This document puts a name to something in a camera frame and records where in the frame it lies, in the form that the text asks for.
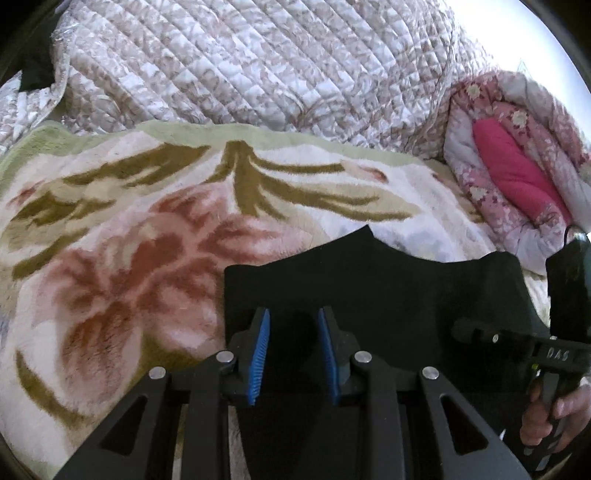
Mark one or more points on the black camera box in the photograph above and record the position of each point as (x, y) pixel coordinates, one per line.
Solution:
(568, 275)

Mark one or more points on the black pants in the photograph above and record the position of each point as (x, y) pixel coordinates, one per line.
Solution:
(402, 309)

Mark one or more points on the right hand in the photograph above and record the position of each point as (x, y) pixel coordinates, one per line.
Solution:
(574, 408)

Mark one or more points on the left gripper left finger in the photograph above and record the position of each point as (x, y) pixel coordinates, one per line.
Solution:
(189, 408)

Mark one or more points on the floral plush blanket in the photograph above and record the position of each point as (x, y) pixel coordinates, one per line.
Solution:
(113, 248)

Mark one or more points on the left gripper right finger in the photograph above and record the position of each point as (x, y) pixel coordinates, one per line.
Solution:
(411, 425)

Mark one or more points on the quilted beige bedspread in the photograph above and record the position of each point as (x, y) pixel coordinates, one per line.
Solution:
(375, 74)

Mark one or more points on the pink floral folded quilt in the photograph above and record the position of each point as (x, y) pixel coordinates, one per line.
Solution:
(520, 158)

